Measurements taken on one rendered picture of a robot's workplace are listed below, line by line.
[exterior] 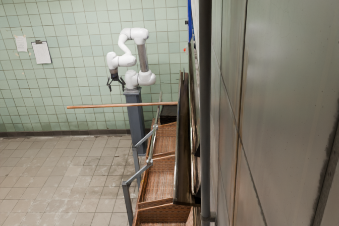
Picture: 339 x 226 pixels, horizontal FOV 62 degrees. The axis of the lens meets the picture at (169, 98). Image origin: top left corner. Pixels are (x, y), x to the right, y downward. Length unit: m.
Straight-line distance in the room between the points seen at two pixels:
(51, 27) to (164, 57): 1.58
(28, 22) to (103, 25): 1.01
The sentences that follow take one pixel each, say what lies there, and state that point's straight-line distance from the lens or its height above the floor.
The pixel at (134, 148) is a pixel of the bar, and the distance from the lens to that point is 2.72.
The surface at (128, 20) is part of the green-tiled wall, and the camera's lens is 3.90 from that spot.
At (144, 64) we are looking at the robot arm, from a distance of 3.43.
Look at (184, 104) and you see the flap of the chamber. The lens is 2.41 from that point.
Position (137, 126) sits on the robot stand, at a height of 0.49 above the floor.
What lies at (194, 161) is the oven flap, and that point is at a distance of 1.70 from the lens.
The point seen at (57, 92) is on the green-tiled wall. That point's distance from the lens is 4.59.
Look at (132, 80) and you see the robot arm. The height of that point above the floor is 1.17.
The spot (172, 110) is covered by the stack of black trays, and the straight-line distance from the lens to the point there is 3.49.
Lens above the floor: 2.56
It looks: 27 degrees down
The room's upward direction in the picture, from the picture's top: 4 degrees counter-clockwise
